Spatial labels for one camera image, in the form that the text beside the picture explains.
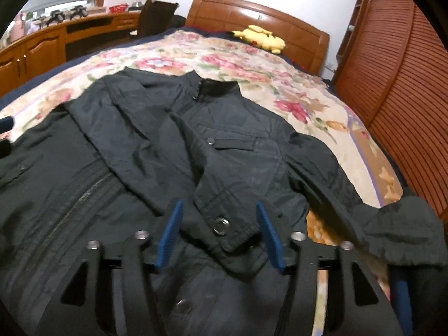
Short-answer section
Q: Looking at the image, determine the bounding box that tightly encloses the yellow plush toy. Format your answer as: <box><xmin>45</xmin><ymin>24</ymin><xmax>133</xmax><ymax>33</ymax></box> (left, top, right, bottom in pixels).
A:
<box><xmin>226</xmin><ymin>25</ymin><xmax>287</xmax><ymax>55</ymax></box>

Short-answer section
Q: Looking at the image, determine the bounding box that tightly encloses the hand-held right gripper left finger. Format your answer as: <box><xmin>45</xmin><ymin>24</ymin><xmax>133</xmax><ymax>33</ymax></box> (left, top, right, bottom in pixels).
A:
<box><xmin>35</xmin><ymin>199</ymin><xmax>184</xmax><ymax>336</ymax></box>

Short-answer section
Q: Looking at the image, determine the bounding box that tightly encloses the pink vase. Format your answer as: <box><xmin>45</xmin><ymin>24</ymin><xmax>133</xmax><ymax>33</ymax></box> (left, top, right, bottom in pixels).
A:
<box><xmin>14</xmin><ymin>12</ymin><xmax>27</xmax><ymax>41</ymax></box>

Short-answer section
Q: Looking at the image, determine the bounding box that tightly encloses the wooden bed headboard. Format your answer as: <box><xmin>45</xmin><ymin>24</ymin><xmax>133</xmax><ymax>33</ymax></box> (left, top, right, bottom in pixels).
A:
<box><xmin>185</xmin><ymin>0</ymin><xmax>330</xmax><ymax>76</ymax></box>

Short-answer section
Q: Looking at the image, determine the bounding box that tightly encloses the dark brown chair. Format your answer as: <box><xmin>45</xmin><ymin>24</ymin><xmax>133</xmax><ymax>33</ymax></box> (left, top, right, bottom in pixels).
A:
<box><xmin>130</xmin><ymin>0</ymin><xmax>180</xmax><ymax>39</ymax></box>

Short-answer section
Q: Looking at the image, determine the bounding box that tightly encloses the dark grey jacket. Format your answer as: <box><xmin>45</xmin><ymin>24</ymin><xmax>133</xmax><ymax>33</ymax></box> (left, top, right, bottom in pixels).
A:
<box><xmin>0</xmin><ymin>67</ymin><xmax>446</xmax><ymax>336</ymax></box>

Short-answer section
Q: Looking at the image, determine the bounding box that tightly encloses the wooden desk with cabinets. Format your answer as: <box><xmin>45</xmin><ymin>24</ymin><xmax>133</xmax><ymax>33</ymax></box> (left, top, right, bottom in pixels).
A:
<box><xmin>0</xmin><ymin>5</ymin><xmax>144</xmax><ymax>95</ymax></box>

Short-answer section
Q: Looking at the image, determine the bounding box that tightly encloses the wooden louvered wardrobe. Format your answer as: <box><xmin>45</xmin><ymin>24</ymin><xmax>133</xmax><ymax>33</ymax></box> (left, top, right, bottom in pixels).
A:
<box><xmin>332</xmin><ymin>0</ymin><xmax>448</xmax><ymax>225</ymax></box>

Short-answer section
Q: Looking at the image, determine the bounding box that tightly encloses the blue cloth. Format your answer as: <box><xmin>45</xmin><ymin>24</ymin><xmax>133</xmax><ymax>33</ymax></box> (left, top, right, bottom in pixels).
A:
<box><xmin>390</xmin><ymin>269</ymin><xmax>414</xmax><ymax>336</ymax></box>

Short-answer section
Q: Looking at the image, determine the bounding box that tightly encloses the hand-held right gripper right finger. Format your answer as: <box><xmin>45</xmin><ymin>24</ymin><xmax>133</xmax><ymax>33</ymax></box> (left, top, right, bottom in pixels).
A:
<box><xmin>255</xmin><ymin>202</ymin><xmax>398</xmax><ymax>336</ymax></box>

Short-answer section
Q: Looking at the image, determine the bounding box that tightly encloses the floral blanket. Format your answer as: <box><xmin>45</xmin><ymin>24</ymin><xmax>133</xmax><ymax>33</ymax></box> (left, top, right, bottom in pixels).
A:
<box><xmin>0</xmin><ymin>30</ymin><xmax>408</xmax><ymax>336</ymax></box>

